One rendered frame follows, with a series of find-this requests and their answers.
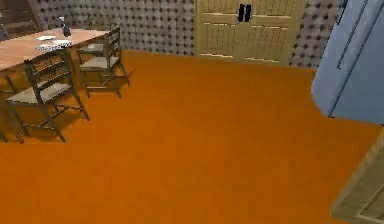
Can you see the white paper sheet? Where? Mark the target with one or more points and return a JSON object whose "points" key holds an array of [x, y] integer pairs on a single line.
{"points": [[46, 37]]}

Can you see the pale blue fridge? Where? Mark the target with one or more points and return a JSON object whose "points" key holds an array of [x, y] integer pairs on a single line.
{"points": [[353, 66]]}

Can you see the dark wooden slatted chair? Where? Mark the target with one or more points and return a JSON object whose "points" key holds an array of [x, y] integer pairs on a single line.
{"points": [[40, 93], [100, 61]]}

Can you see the brown wooden dining table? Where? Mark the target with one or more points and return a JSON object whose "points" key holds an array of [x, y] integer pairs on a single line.
{"points": [[20, 50]]}

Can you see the dark blue bottle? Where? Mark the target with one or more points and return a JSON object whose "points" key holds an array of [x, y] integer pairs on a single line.
{"points": [[65, 28]]}

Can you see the beige panelled double door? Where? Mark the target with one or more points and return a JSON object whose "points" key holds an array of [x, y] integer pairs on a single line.
{"points": [[248, 30]]}

